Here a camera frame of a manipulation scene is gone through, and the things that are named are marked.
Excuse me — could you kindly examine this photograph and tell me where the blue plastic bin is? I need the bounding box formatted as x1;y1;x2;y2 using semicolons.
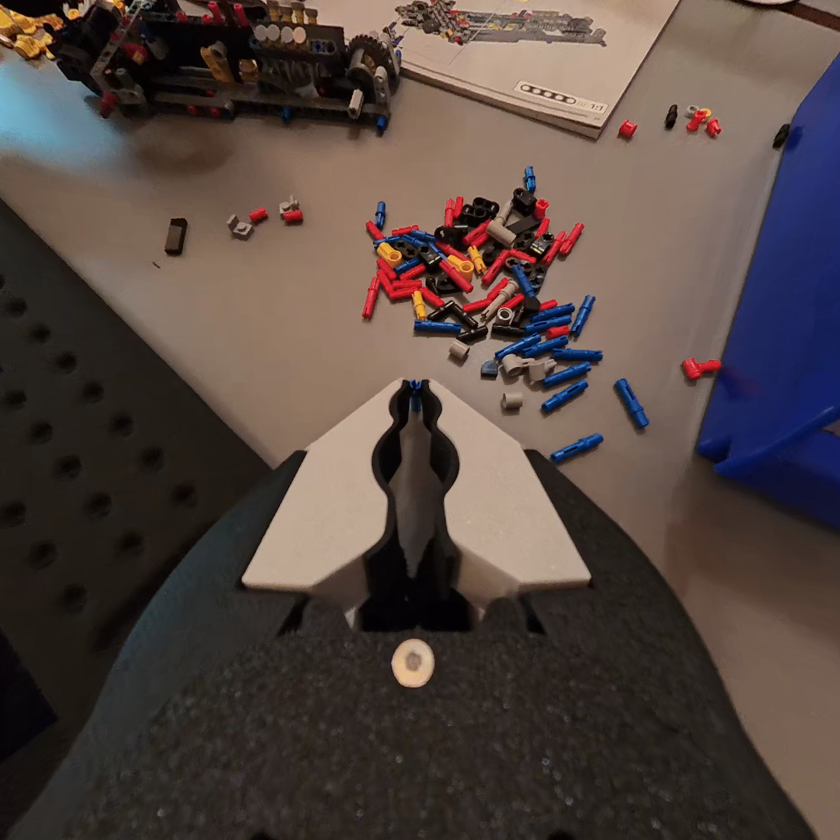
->
696;52;840;526

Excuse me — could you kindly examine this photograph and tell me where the pile of yellow lego pieces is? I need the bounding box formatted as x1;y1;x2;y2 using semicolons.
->
0;0;64;61

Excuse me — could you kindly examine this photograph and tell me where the lego instruction sheet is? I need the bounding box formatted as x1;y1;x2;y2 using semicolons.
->
394;0;683;140

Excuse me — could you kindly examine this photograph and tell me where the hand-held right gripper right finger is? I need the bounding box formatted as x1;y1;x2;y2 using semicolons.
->
415;378;592;631

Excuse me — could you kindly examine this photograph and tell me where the small red yellow lego cluster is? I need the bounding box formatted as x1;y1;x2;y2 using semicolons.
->
665;104;723;139

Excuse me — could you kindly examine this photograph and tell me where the long lego chassis assembly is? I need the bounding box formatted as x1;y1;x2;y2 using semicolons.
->
49;0;403;137

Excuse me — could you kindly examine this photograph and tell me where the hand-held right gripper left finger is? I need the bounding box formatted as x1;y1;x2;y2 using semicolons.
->
241;378;416;631

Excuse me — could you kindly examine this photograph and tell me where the pile of mixed lego pieces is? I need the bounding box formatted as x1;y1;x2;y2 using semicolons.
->
361;193;605;416

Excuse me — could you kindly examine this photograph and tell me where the black perforated panel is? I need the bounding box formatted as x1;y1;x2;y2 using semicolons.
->
0;197;273;788

